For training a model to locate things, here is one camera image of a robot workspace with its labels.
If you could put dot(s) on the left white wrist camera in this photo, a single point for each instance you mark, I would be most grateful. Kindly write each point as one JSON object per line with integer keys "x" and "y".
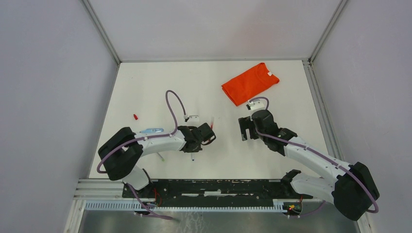
{"x": 192, "y": 119}

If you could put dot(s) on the folded orange cloth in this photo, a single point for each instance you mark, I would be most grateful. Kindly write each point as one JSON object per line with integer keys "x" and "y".
{"x": 249, "y": 84}

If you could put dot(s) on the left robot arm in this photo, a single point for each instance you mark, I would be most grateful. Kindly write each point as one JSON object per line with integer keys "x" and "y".
{"x": 120, "y": 154}

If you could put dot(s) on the white slotted cable duct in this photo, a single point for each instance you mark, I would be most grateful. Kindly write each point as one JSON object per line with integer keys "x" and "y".
{"x": 133, "y": 205}

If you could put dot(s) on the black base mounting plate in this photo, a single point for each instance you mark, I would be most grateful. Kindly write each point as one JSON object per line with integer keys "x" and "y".
{"x": 218, "y": 193}

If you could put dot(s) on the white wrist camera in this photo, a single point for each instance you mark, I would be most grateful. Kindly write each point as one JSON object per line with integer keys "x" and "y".
{"x": 255, "y": 105}
{"x": 192, "y": 119}

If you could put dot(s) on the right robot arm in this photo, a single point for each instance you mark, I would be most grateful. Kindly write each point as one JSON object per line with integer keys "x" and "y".
{"x": 349, "y": 187}

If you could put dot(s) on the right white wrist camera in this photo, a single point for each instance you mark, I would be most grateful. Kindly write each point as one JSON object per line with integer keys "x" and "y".
{"x": 255, "y": 105}

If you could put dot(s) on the blue pen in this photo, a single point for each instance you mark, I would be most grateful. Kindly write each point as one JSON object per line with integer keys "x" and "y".
{"x": 152, "y": 130}

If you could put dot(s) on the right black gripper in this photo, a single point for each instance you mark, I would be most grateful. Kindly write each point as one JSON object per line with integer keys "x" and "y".
{"x": 247, "y": 123}

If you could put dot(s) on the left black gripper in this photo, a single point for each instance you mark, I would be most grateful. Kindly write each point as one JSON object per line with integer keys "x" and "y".
{"x": 198, "y": 148}

